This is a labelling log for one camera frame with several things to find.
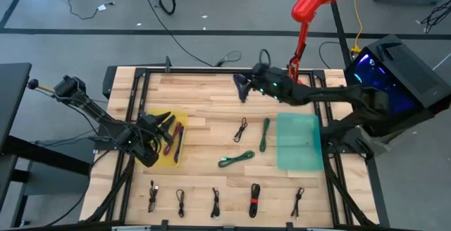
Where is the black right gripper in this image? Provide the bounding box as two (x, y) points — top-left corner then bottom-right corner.
(235, 63), (295, 104)

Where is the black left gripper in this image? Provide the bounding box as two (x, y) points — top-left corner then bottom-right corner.
(138, 111), (176, 148)

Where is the blue USB cable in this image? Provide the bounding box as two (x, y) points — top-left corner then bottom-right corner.
(233, 74), (249, 104)

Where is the maroon USB cable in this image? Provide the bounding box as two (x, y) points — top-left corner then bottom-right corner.
(163, 121), (184, 156)

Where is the short black-brown USB cable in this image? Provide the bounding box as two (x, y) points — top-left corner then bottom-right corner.
(233, 117), (249, 143)

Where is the green USB cable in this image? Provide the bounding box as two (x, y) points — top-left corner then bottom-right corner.
(217, 149), (256, 169)
(259, 117), (271, 153)

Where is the black USB cable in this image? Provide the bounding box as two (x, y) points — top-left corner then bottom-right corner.
(175, 188), (186, 219)
(290, 187), (305, 220)
(147, 180), (159, 213)
(210, 187), (221, 220)

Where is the black cable with red tie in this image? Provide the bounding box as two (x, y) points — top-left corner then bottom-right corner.
(248, 183), (261, 219)

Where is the yellow translucent plastic bin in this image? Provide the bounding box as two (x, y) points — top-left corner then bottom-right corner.
(135, 109), (189, 168)

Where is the teal translucent plastic bin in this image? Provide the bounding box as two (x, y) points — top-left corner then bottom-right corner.
(276, 113), (324, 172)

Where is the wooden stick with black knob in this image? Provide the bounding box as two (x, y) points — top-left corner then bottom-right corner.
(27, 78), (57, 94)

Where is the black desk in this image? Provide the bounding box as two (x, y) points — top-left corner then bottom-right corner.
(0, 61), (93, 228)

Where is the black computer tower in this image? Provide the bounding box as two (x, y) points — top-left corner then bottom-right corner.
(343, 34), (451, 139)

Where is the black aluminium table frame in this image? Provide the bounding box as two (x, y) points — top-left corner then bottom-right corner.
(80, 65), (392, 231)

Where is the long black floor cable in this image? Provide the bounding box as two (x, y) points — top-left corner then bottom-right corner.
(139, 0), (242, 68)

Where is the black frame post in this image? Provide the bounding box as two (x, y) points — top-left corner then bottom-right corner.
(330, 1), (353, 70)

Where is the black coiled floor cable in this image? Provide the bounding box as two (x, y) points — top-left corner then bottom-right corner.
(157, 0), (176, 16)

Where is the yellow floor cable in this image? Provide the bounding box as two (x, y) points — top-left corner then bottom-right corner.
(350, 0), (366, 54)

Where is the black floor cable bundle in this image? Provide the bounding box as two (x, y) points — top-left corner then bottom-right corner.
(420, 0), (451, 34)

